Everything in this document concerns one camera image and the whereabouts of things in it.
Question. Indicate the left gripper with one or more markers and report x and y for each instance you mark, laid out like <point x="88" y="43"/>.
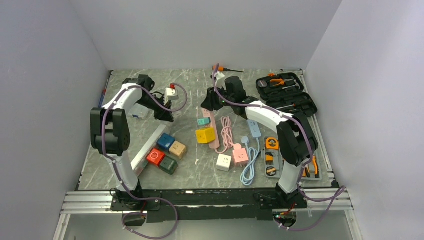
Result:
<point x="164" y="115"/>

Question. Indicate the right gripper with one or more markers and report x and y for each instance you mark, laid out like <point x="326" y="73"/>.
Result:
<point x="210" y="102"/>

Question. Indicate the clear screw box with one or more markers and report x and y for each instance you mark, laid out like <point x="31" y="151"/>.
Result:
<point x="138" y="112"/>

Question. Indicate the blue power strip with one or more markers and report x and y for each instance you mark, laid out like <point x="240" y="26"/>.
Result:
<point x="254" y="129"/>

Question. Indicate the black tool case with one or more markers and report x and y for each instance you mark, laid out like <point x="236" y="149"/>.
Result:
<point x="286" y="92"/>

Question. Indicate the yellow cube plug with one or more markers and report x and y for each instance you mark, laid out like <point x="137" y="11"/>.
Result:
<point x="205" y="135"/>

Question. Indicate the pink cube plug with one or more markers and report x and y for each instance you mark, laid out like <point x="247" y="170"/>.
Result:
<point x="240" y="157"/>

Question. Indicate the white cube plug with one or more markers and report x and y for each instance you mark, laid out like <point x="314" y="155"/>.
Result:
<point x="223" y="162"/>

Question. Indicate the beige cube plug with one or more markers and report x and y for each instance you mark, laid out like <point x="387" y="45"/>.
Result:
<point x="178" y="149"/>

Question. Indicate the grey tool tray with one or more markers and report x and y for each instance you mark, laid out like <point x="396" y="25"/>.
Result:
<point x="274" y="162"/>

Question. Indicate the white power strip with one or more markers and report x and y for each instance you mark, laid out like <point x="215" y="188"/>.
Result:
<point x="139" y="162"/>

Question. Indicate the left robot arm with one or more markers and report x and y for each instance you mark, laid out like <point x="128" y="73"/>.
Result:
<point x="110" y="133"/>

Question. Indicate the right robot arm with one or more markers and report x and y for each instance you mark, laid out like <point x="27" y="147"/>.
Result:
<point x="296" y="139"/>

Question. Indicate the teal small plug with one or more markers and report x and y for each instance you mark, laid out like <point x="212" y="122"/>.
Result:
<point x="204" y="121"/>

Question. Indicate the blue cube plug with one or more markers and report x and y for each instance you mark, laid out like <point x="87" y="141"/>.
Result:
<point x="165" y="142"/>

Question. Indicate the red cube plug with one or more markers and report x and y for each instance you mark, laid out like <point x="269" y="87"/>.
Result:
<point x="155" y="157"/>

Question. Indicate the green cube plug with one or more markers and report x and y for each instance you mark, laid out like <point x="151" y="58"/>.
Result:
<point x="168" y="165"/>

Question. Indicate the orange screwdriver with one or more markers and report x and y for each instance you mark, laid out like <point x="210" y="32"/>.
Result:
<point x="223" y="69"/>

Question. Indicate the blue pen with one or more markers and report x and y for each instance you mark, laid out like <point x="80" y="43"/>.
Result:
<point x="103" y="93"/>

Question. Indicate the orange pliers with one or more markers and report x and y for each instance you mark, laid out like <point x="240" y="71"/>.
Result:
<point x="312" y="170"/>

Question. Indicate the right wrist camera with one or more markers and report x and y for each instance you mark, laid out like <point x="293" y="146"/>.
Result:
<point x="218" y="76"/>

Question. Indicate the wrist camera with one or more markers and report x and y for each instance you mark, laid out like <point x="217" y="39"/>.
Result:
<point x="171" y="94"/>
<point x="218" y="76"/>

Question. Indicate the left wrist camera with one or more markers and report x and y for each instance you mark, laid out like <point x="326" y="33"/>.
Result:
<point x="171" y="94"/>

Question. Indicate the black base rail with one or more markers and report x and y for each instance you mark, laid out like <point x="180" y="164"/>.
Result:
<point x="209" y="204"/>

